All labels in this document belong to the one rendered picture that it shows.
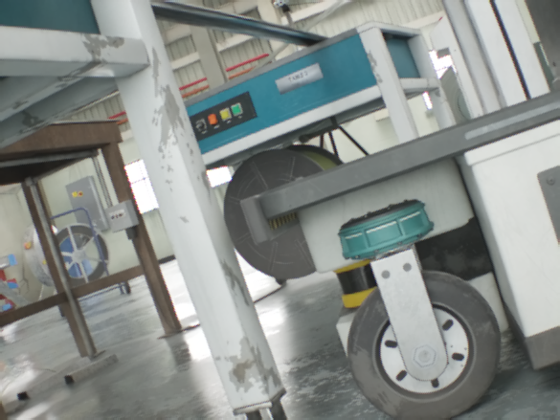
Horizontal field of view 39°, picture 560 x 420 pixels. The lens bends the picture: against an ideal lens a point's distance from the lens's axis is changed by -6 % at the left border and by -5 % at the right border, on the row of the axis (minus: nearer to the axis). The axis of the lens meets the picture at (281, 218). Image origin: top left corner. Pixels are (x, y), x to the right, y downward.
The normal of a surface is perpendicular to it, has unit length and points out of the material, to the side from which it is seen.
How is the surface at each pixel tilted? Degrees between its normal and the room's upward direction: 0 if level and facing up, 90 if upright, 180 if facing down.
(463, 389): 86
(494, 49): 90
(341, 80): 90
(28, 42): 90
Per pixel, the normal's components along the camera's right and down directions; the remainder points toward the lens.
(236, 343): -0.34, 0.14
